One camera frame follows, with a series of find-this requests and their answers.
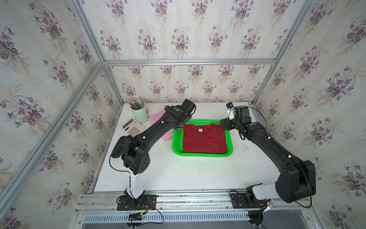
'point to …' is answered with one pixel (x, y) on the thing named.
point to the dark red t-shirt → (209, 139)
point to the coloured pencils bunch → (135, 105)
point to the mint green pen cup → (141, 116)
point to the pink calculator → (133, 127)
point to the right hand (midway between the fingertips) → (230, 118)
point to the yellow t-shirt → (225, 131)
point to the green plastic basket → (177, 140)
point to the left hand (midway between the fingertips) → (187, 122)
